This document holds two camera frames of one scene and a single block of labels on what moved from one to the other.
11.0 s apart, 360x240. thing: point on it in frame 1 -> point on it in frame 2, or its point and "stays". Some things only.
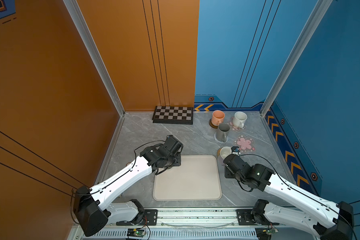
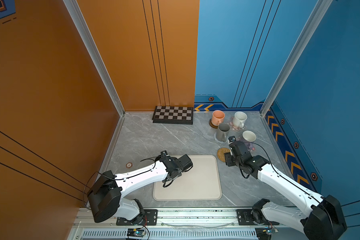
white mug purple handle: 225,151 -> 249,136
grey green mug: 222,132 stays
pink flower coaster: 245,144 stays
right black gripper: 226,172 -> 227,159
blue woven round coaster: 215,138 stays
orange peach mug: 217,117 stays
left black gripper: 178,156 -> 167,182
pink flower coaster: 230,123 stays
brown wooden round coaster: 211,125 stays
